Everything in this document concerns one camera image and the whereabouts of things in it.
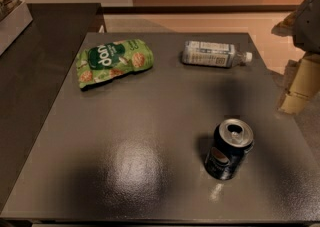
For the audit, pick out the clear plastic water bottle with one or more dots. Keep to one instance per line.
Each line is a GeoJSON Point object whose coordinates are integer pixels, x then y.
{"type": "Point", "coordinates": [223, 55]}

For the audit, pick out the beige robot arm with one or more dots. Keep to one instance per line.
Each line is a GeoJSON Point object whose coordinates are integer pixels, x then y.
{"type": "Point", "coordinates": [302, 77]}

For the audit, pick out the dark soda can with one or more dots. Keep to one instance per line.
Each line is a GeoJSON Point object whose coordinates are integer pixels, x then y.
{"type": "Point", "coordinates": [232, 140]}

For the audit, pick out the white box with snacks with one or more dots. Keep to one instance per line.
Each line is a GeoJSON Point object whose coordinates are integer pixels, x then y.
{"type": "Point", "coordinates": [15, 17]}

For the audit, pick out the green rice chip bag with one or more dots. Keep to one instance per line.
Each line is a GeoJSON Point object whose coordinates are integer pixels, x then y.
{"type": "Point", "coordinates": [105, 62]}

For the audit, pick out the dark side counter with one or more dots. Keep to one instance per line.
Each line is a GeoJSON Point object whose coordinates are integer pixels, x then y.
{"type": "Point", "coordinates": [32, 71]}

